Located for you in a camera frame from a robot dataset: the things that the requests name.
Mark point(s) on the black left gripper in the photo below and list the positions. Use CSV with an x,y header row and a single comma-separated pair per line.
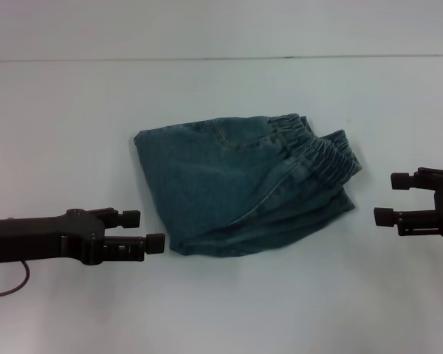
x,y
33,239

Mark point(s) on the blue denim shorts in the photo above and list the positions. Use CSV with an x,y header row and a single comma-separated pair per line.
x,y
243,191

